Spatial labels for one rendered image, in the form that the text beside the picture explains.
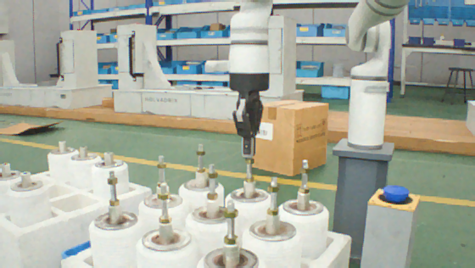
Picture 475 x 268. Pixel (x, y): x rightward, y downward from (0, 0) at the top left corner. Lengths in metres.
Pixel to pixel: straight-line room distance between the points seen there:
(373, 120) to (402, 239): 0.44
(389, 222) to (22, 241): 0.70
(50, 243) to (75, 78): 2.95
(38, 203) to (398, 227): 0.71
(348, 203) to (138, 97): 2.40
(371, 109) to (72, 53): 3.13
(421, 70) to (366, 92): 7.86
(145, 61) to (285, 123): 1.84
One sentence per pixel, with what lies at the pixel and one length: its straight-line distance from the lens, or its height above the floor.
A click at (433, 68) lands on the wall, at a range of 8.83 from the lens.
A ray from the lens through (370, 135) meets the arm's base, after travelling 1.00.
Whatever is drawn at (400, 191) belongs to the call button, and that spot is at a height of 0.33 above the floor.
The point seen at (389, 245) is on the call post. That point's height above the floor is 0.25.
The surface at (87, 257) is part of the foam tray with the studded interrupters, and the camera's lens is 0.75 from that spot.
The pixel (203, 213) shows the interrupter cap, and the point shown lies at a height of 0.25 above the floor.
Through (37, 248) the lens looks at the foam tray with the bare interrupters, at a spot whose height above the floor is 0.14.
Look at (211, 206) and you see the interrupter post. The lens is 0.68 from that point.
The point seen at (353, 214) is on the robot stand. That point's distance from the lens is 1.04.
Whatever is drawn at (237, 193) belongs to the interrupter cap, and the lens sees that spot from 0.79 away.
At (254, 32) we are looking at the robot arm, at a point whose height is 0.56.
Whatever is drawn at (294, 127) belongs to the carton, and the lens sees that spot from 1.72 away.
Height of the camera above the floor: 0.52
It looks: 12 degrees down
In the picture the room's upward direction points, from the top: straight up
